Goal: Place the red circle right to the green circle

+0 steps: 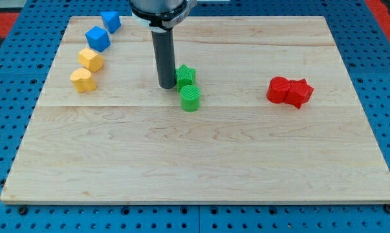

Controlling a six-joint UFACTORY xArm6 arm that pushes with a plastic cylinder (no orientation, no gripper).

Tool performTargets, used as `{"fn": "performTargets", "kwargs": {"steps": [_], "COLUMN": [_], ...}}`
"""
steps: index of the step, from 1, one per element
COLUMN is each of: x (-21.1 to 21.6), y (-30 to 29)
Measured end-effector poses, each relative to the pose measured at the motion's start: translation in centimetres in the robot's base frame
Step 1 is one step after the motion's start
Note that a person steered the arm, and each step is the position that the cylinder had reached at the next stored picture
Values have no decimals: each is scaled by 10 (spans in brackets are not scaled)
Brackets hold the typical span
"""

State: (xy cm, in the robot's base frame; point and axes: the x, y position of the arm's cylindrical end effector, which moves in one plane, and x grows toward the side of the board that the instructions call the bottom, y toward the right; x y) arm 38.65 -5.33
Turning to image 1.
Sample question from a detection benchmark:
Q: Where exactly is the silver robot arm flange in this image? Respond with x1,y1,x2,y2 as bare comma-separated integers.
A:
129,0,197,33

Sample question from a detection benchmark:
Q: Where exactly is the green circle block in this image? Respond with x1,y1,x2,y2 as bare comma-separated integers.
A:
180,85,200,112

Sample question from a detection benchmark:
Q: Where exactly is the red circle block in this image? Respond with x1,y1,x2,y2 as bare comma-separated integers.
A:
266,76,291,104

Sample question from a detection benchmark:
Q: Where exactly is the green star block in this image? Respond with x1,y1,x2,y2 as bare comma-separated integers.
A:
176,64,196,92

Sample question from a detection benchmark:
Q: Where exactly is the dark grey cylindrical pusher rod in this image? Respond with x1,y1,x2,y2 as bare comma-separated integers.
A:
151,29,177,89

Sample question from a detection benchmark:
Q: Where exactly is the light wooden board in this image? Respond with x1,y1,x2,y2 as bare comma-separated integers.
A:
0,16,390,205

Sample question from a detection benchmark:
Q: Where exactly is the red star block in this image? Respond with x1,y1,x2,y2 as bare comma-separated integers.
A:
284,79,314,109

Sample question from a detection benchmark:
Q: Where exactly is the yellow heart block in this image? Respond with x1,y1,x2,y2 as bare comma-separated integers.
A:
70,68,97,93

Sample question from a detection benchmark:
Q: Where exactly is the yellow hexagon block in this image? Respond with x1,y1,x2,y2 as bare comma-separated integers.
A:
78,47,103,72

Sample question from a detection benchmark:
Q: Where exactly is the blue cube block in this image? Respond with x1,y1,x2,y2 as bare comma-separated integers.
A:
85,27,111,52

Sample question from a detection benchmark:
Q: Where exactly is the blue triangle block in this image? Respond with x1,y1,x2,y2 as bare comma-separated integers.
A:
100,11,122,34

